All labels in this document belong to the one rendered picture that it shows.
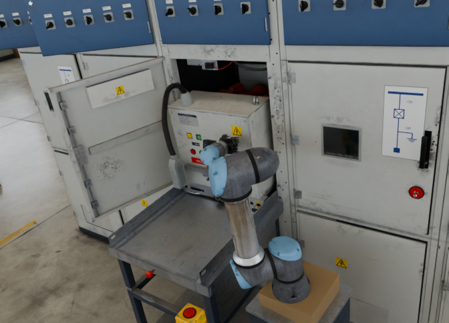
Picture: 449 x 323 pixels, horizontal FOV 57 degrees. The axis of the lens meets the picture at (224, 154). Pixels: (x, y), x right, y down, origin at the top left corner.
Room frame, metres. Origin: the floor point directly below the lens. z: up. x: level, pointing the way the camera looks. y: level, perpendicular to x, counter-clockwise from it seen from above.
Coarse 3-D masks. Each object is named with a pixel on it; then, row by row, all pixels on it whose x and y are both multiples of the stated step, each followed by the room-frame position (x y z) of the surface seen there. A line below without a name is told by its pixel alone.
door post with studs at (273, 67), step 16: (272, 0) 1.81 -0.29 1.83; (272, 16) 1.82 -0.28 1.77; (272, 32) 1.82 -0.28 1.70; (272, 48) 1.82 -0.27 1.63; (272, 64) 1.83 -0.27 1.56; (272, 80) 1.83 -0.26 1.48; (272, 96) 1.84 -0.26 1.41; (272, 112) 1.85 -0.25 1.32; (272, 128) 1.85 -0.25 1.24; (288, 192) 1.81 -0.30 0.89; (288, 208) 1.81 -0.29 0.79; (288, 224) 1.81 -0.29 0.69
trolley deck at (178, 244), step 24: (168, 216) 1.85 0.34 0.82; (192, 216) 1.82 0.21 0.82; (216, 216) 1.79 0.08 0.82; (144, 240) 1.67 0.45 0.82; (168, 240) 1.64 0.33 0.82; (192, 240) 1.62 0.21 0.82; (216, 240) 1.59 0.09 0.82; (144, 264) 1.51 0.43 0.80; (168, 264) 1.47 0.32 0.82; (192, 264) 1.44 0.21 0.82; (192, 288) 1.34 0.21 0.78; (216, 288) 1.33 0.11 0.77
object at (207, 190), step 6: (186, 186) 2.06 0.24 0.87; (192, 186) 2.03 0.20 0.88; (198, 186) 2.00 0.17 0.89; (204, 186) 1.99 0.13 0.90; (198, 192) 2.01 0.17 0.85; (204, 192) 1.98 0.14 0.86; (210, 192) 1.96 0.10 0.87; (252, 198) 1.80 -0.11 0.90; (264, 198) 1.78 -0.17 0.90; (252, 204) 1.80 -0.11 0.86; (258, 204) 1.77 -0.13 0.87
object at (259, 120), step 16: (192, 96) 2.13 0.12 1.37; (208, 96) 2.08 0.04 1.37; (224, 96) 2.04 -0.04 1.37; (240, 96) 2.01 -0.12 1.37; (224, 112) 1.83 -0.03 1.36; (240, 112) 1.81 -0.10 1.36; (256, 112) 1.81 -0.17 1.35; (256, 128) 1.80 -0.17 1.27; (256, 144) 1.79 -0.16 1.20; (272, 144) 1.91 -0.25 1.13; (272, 176) 1.89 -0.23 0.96
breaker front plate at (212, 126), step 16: (176, 112) 2.02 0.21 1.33; (192, 112) 1.95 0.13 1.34; (208, 112) 1.89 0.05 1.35; (176, 128) 2.04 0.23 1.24; (192, 128) 1.97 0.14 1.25; (208, 128) 1.90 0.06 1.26; (224, 128) 1.84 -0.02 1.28; (240, 144) 1.80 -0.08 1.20; (192, 176) 2.03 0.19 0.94; (208, 176) 1.96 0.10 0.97; (256, 192) 1.78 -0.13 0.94
